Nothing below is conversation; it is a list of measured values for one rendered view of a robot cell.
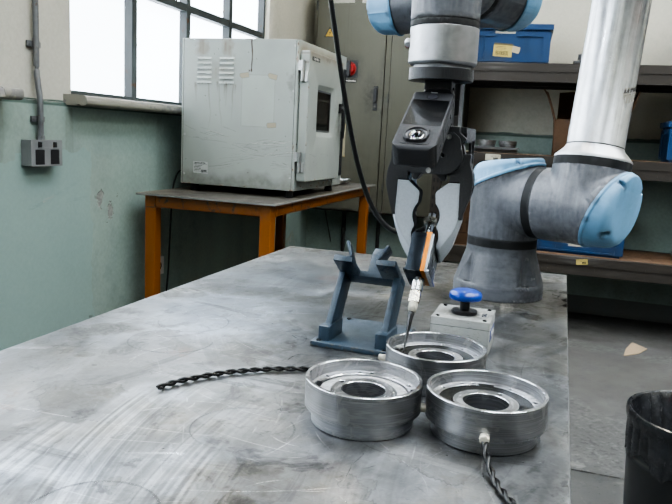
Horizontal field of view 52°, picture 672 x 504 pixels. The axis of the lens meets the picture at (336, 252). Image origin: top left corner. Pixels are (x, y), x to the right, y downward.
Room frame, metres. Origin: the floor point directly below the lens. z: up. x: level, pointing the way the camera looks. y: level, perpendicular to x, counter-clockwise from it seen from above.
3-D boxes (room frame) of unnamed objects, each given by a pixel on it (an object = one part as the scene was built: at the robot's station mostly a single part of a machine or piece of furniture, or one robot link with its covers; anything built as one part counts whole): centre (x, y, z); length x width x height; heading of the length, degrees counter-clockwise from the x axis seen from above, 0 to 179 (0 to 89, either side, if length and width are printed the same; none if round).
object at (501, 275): (1.16, -0.28, 0.85); 0.15 x 0.15 x 0.10
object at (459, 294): (0.83, -0.16, 0.85); 0.04 x 0.04 x 0.05
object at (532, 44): (4.23, -0.94, 1.61); 0.52 x 0.38 x 0.22; 75
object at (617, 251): (4.07, -1.43, 0.56); 0.52 x 0.38 x 0.22; 69
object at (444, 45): (0.79, -0.10, 1.15); 0.08 x 0.08 x 0.05
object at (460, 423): (0.58, -0.14, 0.82); 0.10 x 0.10 x 0.04
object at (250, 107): (3.24, 0.32, 1.10); 0.62 x 0.61 x 0.65; 162
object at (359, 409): (0.59, -0.03, 0.82); 0.10 x 0.10 x 0.04
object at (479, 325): (0.84, -0.16, 0.82); 0.08 x 0.07 x 0.05; 162
